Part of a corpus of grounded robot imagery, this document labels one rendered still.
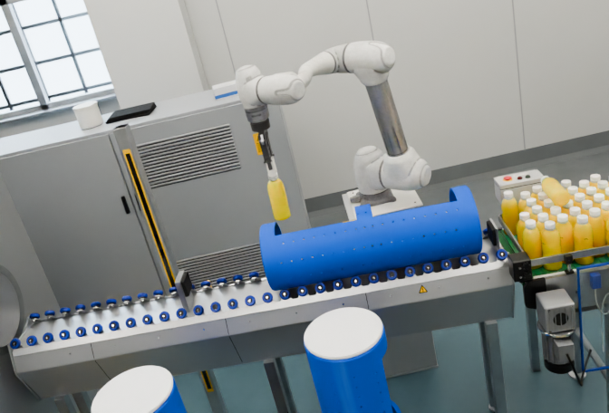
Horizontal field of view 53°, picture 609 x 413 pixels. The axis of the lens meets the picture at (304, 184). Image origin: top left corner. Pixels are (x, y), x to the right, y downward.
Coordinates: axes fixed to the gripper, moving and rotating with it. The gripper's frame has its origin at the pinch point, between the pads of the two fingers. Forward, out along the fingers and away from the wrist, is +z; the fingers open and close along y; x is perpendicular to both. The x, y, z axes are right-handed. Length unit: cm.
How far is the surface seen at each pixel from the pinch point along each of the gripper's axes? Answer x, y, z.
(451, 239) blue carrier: 64, 14, 39
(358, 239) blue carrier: 28.4, 12.5, 32.5
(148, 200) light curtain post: -64, -29, 15
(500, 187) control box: 94, -24, 40
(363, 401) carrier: 20, 66, 64
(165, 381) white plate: -44, 63, 45
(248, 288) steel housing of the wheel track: -24, -5, 56
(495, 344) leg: 77, 10, 97
